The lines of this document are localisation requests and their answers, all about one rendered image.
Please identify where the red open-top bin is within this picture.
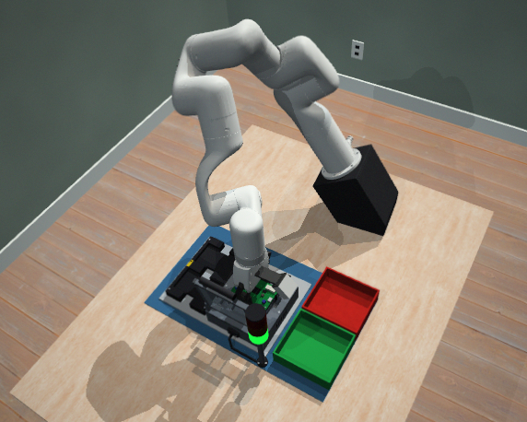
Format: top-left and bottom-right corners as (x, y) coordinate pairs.
(301, 266), (380, 341)

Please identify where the green circuit board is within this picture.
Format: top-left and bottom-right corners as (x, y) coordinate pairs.
(250, 280), (277, 310)

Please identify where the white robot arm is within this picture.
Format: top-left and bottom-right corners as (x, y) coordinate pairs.
(171, 19), (361, 266)

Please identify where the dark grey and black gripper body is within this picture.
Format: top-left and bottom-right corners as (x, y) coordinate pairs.
(233, 248), (269, 293)

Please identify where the green bin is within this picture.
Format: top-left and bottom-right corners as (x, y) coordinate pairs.
(273, 309), (356, 390)

